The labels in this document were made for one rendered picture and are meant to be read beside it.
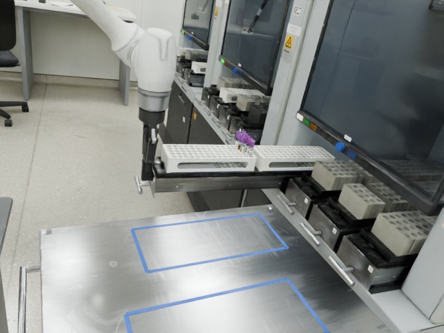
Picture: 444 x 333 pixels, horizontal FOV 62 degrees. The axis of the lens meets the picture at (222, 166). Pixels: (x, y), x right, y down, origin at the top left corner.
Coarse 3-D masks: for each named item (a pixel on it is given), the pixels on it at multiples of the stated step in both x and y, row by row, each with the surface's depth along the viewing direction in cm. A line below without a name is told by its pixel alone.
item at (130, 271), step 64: (64, 256) 73; (128, 256) 76; (192, 256) 80; (256, 256) 83; (320, 256) 87; (64, 320) 60; (128, 320) 62; (192, 320) 65; (256, 320) 67; (320, 320) 70
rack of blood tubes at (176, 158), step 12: (168, 144) 118; (168, 156) 110; (180, 156) 112; (192, 156) 114; (204, 156) 115; (216, 156) 116; (228, 156) 118; (240, 156) 120; (252, 156) 121; (168, 168) 111; (180, 168) 112; (192, 168) 114; (204, 168) 115; (216, 168) 117; (228, 168) 118; (240, 168) 120; (252, 168) 122
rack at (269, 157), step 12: (264, 156) 123; (276, 156) 125; (288, 156) 127; (300, 156) 128; (312, 156) 130; (324, 156) 132; (264, 168) 123; (276, 168) 125; (288, 168) 127; (300, 168) 129; (312, 168) 130
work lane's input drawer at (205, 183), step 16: (160, 160) 118; (160, 176) 110; (176, 176) 112; (192, 176) 114; (208, 176) 116; (224, 176) 118; (240, 176) 120; (256, 176) 122; (272, 176) 124; (288, 176) 126; (160, 192) 112
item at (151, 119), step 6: (144, 114) 102; (150, 114) 102; (156, 114) 103; (162, 114) 104; (144, 120) 103; (150, 120) 103; (156, 120) 103; (162, 120) 105; (150, 126) 104; (156, 126) 104; (150, 132) 104; (156, 132) 105
